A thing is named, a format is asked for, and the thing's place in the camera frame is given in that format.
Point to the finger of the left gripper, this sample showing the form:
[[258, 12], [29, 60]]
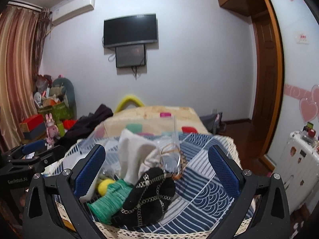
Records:
[[44, 159], [20, 151]]

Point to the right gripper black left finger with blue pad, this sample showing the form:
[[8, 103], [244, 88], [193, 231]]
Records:
[[41, 216]]

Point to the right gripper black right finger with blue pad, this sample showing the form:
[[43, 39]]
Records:
[[271, 217]]

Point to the green knitted cloth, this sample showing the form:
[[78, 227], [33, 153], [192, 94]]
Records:
[[109, 204]]

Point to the yellow felt ball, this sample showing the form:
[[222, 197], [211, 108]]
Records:
[[103, 186]]

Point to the black patterned soft pouch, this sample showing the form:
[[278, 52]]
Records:
[[148, 201]]

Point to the white drawstring cloth bag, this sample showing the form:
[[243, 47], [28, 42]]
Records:
[[136, 156]]

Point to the clear plastic storage box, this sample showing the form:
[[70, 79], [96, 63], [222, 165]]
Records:
[[171, 160]]

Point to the red storage box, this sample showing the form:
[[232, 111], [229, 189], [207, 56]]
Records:
[[31, 123]]

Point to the pink plush bunny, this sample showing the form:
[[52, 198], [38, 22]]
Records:
[[51, 129]]

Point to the green cardboard box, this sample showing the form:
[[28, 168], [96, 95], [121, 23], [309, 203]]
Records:
[[59, 112]]

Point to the teal plush toy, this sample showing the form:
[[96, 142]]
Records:
[[63, 88]]

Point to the blue white patterned bedspread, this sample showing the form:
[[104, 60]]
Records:
[[200, 200]]

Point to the yellow curved pillow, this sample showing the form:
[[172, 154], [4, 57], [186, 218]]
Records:
[[128, 99]]

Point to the dark backpack on floor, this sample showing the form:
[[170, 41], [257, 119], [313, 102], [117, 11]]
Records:
[[213, 123]]

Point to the striped brown curtain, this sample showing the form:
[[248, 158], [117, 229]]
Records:
[[23, 33]]

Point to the beige patterned blanket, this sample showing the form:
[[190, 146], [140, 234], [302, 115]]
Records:
[[155, 120]]

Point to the white air conditioner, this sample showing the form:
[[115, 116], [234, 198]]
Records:
[[71, 10]]

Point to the pink heart wall sticker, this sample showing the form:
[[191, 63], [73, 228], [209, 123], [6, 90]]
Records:
[[308, 105]]

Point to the small dark wall screen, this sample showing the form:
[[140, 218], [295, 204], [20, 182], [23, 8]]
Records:
[[130, 56]]

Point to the wooden door frame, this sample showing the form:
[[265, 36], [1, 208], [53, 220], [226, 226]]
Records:
[[269, 80]]

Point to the wall mounted black television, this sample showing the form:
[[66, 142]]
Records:
[[130, 30]]

